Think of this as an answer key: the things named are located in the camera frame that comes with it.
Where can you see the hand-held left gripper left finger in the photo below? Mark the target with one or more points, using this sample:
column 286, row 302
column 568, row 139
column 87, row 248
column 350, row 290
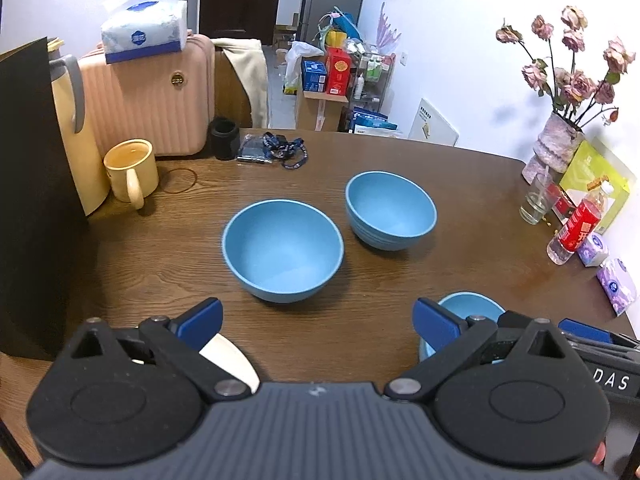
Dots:
column 202, row 322

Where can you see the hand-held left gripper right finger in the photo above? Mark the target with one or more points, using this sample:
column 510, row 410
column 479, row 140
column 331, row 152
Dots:
column 435, row 322

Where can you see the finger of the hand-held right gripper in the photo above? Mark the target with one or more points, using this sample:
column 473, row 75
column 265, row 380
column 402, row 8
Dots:
column 607, row 349
column 585, row 330

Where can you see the blue bowl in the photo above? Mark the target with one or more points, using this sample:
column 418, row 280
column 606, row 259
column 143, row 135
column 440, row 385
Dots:
column 282, row 250
column 467, row 307
column 390, row 215

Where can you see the cream plate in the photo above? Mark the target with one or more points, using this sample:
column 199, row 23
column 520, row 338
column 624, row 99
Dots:
column 230, row 360

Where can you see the person's right hand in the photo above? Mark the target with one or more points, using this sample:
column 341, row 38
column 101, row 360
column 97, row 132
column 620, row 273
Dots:
column 598, row 455

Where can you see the red label water bottle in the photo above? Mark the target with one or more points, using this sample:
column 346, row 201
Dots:
column 577, row 225

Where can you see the small red box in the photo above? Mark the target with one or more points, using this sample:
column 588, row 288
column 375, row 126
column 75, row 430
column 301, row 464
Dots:
column 560, row 200

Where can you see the drinking glass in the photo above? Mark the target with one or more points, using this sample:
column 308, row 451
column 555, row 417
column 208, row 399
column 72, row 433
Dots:
column 535, row 202

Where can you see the white straw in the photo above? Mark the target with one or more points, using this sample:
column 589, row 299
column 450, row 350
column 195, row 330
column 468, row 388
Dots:
column 546, row 180

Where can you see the yellow green snack box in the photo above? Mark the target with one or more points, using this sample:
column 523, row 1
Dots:
column 597, row 175

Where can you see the yellow mug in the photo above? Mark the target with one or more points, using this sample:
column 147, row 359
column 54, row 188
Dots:
column 131, row 170

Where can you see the dark plastic pouch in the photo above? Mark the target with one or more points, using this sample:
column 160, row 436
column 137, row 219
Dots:
column 251, row 149

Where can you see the mottled ceramic vase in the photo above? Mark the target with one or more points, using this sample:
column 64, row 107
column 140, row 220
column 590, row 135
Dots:
column 552, row 147

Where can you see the black cylindrical cup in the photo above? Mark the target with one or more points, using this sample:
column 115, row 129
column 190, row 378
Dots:
column 223, row 137

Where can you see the white sign board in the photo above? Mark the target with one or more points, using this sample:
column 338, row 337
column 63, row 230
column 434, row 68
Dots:
column 434, row 122

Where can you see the black paper bag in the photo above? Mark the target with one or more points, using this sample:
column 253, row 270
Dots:
column 35, row 210

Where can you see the blue printed packet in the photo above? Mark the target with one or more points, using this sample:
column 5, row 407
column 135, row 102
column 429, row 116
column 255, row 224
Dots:
column 370, row 121

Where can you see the cream thermos jug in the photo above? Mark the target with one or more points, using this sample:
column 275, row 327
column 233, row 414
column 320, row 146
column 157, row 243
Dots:
column 75, row 150

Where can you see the pink suitcase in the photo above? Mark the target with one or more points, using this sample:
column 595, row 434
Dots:
column 150, row 100

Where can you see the wooden chair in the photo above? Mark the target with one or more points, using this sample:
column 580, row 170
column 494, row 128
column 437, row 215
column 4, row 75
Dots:
column 232, row 95

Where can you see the cardboard box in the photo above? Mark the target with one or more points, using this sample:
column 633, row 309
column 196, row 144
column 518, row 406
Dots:
column 320, row 110

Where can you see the beige cloth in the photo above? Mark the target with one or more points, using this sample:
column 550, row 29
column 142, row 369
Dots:
column 247, row 80

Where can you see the metal storage rack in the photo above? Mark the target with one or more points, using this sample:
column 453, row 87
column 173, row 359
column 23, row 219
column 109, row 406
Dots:
column 372, row 80

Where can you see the dried pink roses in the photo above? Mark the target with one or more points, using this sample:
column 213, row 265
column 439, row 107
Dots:
column 570, row 80

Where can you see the red carton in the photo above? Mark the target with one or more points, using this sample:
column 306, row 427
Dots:
column 337, row 72

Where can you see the blue carton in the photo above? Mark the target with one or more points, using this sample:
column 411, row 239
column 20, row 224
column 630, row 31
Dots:
column 314, row 75

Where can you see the white plastic bag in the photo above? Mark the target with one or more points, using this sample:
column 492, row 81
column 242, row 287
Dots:
column 300, row 57

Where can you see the white blue tissue pack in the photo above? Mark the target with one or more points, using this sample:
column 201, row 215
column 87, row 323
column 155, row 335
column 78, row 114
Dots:
column 145, row 25

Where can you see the blue shopping bag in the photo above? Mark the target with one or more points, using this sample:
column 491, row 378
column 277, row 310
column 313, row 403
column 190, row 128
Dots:
column 337, row 25

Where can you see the dark brown door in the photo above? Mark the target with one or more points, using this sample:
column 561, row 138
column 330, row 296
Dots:
column 242, row 5

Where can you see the purple wall decoration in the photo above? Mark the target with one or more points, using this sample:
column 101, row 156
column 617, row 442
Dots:
column 386, row 32

